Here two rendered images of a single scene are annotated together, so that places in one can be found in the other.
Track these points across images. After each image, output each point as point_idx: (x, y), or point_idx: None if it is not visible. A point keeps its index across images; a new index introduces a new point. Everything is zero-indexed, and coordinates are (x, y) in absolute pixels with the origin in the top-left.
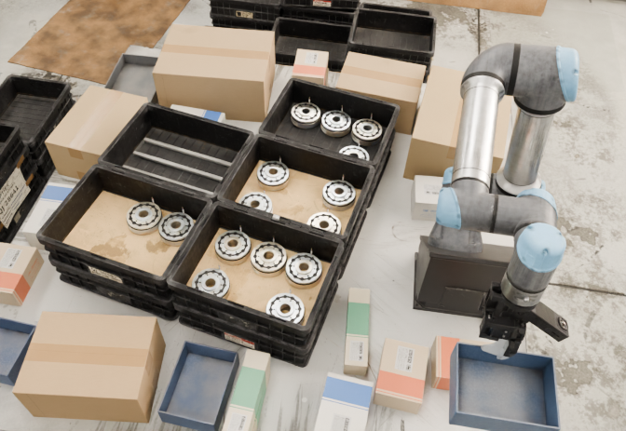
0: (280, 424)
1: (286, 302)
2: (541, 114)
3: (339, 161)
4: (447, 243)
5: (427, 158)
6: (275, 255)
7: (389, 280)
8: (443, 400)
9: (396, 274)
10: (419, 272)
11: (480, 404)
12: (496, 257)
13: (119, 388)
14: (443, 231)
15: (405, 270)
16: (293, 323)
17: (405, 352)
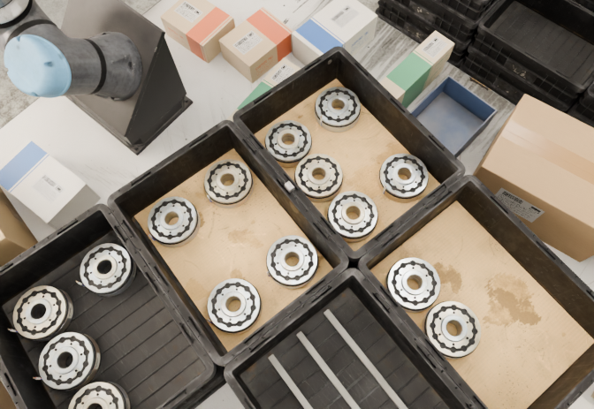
0: (382, 71)
1: (332, 109)
2: None
3: (140, 239)
4: (129, 46)
5: (11, 226)
6: (311, 169)
7: (189, 140)
8: (235, 23)
9: (177, 144)
10: (162, 104)
11: None
12: (99, 11)
13: (540, 110)
14: (120, 56)
15: (163, 143)
16: (347, 57)
17: (242, 46)
